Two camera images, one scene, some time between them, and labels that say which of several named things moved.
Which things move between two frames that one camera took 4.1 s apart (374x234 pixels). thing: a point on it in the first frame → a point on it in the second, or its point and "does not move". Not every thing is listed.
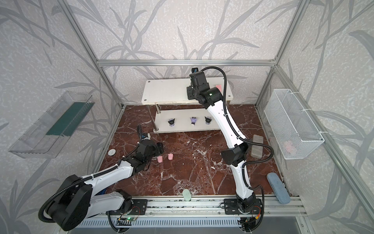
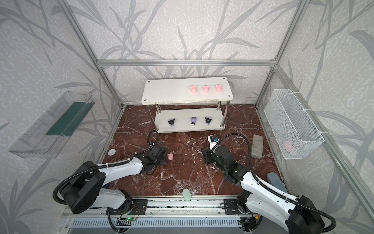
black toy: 171,122 does not move
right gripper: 188,92 → 207,155
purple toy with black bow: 193,120 does not move
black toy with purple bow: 208,120 does not move
